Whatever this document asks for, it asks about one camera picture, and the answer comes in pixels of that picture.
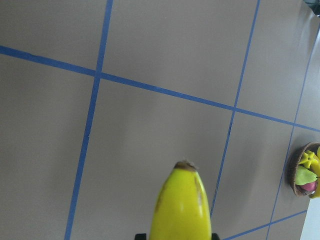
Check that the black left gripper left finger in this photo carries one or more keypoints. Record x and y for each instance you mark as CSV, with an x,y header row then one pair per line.
x,y
140,236

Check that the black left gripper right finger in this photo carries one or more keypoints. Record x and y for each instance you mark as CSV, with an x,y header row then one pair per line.
x,y
215,236

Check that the yellow banana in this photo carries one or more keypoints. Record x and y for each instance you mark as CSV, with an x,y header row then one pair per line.
x,y
316,169
182,210

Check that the woven wicker fruit basket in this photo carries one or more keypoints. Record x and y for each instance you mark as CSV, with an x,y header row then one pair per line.
x,y
293,164

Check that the green pear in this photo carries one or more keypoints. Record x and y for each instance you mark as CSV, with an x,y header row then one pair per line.
x,y
304,176

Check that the dark red fruit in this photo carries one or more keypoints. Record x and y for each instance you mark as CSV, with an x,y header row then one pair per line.
x,y
309,187

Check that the yellow starfruit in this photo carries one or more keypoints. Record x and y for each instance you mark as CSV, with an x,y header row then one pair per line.
x,y
309,159

